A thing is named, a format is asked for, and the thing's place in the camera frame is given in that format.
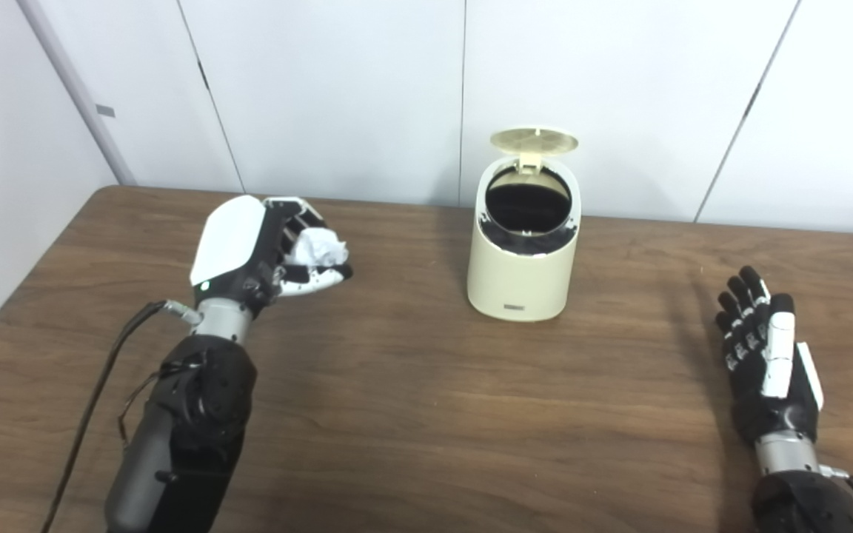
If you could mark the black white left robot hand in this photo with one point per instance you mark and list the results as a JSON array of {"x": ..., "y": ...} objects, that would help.
[{"x": 230, "y": 240}]

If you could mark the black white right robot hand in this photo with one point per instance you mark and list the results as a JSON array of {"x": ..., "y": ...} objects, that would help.
[{"x": 778, "y": 363}]

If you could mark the white paper ball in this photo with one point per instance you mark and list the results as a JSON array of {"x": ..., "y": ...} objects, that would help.
[{"x": 319, "y": 248}]

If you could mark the round cream bin lid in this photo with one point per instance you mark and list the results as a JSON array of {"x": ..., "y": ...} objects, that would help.
[{"x": 534, "y": 139}]

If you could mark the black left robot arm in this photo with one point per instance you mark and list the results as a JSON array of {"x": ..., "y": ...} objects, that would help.
[{"x": 189, "y": 422}]

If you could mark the cream-colored desktop trash bin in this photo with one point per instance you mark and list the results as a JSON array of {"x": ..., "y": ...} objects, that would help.
[{"x": 519, "y": 285}]

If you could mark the small grey wall label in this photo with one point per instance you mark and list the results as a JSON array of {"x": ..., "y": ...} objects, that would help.
[{"x": 105, "y": 111}]

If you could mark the grey wall corner trim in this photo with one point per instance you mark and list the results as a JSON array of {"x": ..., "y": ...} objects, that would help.
[{"x": 75, "y": 92}]

